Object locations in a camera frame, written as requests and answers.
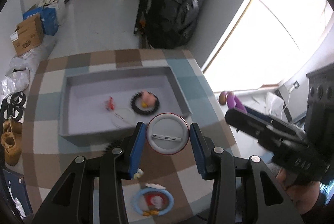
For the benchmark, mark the purple doll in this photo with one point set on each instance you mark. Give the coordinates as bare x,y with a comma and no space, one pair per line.
231,100

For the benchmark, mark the black metal rack frame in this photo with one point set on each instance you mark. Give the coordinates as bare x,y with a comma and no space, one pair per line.
143,4

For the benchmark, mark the black backpack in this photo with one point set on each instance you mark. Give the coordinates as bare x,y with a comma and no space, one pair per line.
171,23

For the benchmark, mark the blue cardboard box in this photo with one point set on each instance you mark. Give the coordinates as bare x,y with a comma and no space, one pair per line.
48,18

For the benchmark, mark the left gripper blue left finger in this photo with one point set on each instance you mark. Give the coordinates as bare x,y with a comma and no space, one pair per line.
136,144

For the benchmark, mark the dark blue shoe box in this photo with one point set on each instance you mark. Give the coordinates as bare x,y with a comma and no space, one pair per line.
13,187

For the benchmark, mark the tan suede shoes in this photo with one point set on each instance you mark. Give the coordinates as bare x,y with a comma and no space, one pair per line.
11,140

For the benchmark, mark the small red charm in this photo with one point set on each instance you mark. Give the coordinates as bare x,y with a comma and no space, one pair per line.
109,104

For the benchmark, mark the grey shallow cardboard box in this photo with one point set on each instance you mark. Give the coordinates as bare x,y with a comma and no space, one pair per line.
85,121

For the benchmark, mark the white crumpled plastic bag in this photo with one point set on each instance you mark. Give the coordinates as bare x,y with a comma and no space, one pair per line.
15,81

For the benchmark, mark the small white flower earring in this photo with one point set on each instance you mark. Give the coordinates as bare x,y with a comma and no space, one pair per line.
138,174

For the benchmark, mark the grey plastic parcel bag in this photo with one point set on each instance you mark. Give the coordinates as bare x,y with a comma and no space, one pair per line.
34,57

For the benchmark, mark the right hand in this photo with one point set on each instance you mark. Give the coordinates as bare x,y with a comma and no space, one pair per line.
304,198

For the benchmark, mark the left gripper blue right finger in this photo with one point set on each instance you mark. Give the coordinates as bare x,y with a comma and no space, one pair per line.
200,150

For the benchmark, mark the brown cardboard box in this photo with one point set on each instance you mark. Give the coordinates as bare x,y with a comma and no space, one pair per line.
28,35

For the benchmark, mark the pink pig toy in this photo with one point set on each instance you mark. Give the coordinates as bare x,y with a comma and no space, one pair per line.
148,99

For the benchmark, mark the round white pin badge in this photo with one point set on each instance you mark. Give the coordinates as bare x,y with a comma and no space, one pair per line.
167,133

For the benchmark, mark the white bag with cloth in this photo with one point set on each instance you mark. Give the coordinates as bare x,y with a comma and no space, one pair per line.
59,5

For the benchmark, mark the black white sandals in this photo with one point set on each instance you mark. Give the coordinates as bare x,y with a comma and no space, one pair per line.
13,107

